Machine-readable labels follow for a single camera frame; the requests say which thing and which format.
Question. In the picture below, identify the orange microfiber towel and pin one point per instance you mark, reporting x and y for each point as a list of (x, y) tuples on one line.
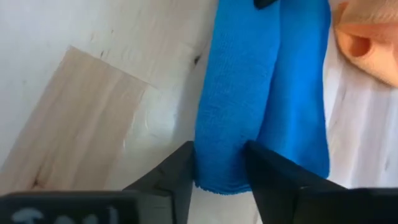
[(370, 46)]

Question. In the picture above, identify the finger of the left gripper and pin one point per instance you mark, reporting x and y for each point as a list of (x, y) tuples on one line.
[(264, 3)]

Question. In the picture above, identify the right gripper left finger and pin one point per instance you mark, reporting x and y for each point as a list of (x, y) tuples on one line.
[(174, 174)]

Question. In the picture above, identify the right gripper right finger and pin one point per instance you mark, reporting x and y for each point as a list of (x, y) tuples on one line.
[(273, 186)]

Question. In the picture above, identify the blue microfiber towel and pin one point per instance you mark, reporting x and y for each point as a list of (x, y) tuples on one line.
[(236, 93)]

